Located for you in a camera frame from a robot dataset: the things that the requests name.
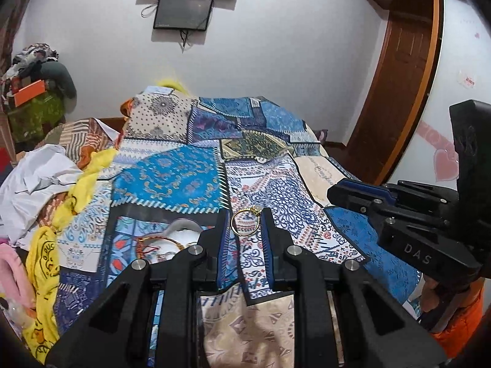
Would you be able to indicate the person's right hand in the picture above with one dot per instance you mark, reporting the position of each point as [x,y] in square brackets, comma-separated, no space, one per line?
[429,291]

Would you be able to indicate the brown wooden door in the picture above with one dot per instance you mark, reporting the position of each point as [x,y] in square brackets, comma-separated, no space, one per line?
[395,96]

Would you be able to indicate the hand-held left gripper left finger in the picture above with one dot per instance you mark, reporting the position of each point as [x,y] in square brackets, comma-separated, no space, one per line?
[223,247]

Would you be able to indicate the dark bag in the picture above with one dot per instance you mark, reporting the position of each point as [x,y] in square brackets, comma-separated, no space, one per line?
[322,136]

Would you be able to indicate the striped curtain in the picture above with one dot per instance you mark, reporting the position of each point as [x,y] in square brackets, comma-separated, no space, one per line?
[11,34]

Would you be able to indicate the grey padded garment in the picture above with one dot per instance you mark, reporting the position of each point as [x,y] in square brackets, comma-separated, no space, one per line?
[57,76]

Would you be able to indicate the white wardrobe sliding door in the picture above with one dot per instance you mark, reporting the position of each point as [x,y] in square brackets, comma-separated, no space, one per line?
[441,84]

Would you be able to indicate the pile of clothes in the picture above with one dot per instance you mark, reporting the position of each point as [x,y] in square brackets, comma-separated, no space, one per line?
[30,55]

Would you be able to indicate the yellow printed cloth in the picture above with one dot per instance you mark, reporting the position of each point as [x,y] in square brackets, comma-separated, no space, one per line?
[44,260]

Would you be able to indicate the small black wall monitor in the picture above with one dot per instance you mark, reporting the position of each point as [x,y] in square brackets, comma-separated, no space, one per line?
[183,11]

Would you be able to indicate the green patterned cloth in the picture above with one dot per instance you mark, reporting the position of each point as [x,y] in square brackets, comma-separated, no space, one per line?
[34,119]

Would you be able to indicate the white cloth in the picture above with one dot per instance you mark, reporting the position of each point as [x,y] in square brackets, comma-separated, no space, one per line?
[34,180]

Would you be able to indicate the orange striped cloth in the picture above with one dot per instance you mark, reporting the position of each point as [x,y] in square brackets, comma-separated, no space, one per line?
[80,138]

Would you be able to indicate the pink cloth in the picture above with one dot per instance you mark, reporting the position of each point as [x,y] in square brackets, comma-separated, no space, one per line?
[15,272]

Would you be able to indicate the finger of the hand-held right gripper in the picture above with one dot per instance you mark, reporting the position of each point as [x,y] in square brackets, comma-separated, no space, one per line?
[353,197]
[378,189]

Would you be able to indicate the person's right forearm orange sleeve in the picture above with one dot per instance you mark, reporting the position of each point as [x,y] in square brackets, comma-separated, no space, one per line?
[460,322]

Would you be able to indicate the patchwork printed blanket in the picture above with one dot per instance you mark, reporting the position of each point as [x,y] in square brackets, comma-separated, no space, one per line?
[184,176]

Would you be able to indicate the yellow plush object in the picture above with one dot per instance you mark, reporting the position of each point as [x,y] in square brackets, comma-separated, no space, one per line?
[172,84]

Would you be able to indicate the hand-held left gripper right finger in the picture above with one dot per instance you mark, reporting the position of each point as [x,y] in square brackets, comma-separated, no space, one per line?
[267,247]

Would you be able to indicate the orange box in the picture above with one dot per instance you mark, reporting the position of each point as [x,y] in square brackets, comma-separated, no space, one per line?
[30,92]

